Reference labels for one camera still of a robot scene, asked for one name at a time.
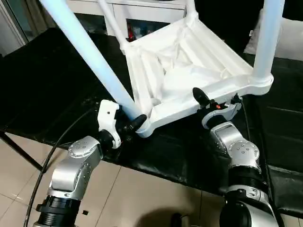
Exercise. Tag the black metal frame bar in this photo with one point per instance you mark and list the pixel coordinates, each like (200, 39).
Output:
(21, 151)

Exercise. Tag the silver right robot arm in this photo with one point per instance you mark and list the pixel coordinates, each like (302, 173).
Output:
(241, 151)

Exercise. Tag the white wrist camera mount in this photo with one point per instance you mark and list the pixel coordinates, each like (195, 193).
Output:
(106, 113)
(210, 117)

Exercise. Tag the white cabinet with glass doors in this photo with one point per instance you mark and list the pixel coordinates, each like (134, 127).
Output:
(146, 11)

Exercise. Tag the white plastic table top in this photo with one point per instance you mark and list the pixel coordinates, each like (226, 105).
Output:
(189, 78)

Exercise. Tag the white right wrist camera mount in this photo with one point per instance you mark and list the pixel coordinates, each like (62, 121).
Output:
(210, 117)

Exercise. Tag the grey cushion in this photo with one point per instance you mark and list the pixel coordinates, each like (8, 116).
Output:
(291, 40)

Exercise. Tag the white plastic table leg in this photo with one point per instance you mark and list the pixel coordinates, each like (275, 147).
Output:
(113, 23)
(267, 42)
(90, 52)
(191, 8)

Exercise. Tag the black mat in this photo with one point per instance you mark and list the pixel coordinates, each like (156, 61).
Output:
(47, 82)

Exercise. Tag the brown curtain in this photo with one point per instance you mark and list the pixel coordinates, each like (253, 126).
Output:
(35, 16)

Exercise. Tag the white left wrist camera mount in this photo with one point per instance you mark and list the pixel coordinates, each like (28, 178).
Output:
(106, 113)

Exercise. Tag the small black floor object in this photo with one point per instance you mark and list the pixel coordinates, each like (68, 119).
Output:
(84, 212)

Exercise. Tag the black robot right foot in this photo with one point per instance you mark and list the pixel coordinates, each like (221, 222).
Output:
(177, 220)

